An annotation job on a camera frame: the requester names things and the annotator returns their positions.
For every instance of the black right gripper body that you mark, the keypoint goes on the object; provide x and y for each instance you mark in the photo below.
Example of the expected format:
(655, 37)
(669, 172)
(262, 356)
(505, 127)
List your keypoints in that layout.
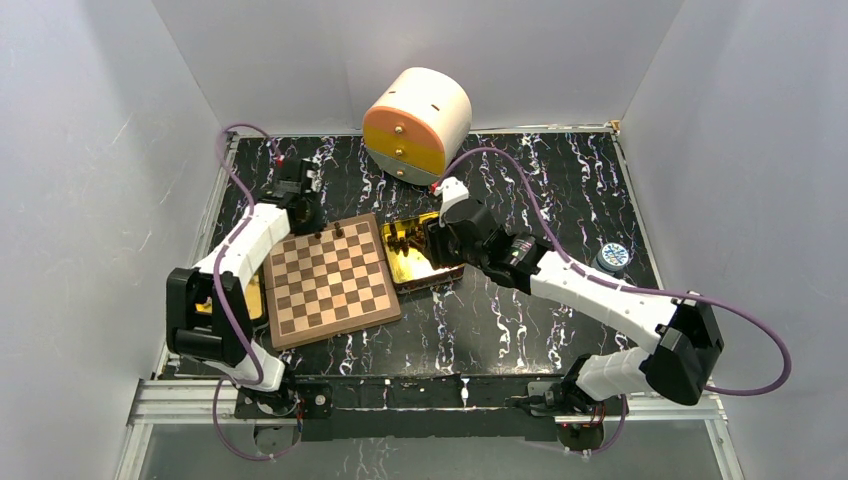
(473, 258)

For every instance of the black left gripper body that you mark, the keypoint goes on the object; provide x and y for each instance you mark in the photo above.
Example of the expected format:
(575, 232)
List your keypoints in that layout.
(314, 221)

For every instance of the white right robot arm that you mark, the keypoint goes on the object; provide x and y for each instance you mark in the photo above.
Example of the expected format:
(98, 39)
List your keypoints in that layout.
(677, 342)

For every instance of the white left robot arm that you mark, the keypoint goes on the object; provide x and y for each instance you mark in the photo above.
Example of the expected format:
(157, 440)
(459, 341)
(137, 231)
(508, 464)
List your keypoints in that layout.
(207, 318)

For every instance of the gold tin with dark pieces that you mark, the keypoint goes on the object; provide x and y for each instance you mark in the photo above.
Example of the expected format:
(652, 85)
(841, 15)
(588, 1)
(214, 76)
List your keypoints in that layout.
(409, 268)

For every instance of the wooden chess board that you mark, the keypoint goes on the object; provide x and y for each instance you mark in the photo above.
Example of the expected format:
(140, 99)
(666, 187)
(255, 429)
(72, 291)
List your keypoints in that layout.
(316, 289)

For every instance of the gold tin with light pieces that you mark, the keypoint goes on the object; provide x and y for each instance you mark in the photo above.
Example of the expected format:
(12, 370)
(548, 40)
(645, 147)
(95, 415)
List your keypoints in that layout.
(252, 298)

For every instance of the round pastel drawer cabinet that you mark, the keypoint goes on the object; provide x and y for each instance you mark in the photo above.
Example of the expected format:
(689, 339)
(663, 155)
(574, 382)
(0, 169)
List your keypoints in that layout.
(414, 130)

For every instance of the blue white round cap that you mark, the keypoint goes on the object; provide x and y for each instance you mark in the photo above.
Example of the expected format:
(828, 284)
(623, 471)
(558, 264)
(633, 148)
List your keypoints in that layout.
(612, 259)

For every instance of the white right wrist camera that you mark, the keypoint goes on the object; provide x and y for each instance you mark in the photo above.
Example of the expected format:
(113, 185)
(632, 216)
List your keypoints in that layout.
(451, 191)

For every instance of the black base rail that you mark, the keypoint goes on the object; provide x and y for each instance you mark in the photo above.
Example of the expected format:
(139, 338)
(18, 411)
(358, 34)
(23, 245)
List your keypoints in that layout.
(529, 407)

